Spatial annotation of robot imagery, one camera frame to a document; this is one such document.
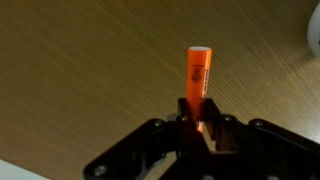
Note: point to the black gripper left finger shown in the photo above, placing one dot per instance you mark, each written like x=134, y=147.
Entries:
x=150, y=146

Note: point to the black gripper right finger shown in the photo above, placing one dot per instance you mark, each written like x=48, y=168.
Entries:
x=260, y=150

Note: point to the orange marker pen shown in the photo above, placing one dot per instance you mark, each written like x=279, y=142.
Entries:
x=197, y=76

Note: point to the white mug with green band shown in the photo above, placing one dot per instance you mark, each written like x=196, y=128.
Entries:
x=315, y=33

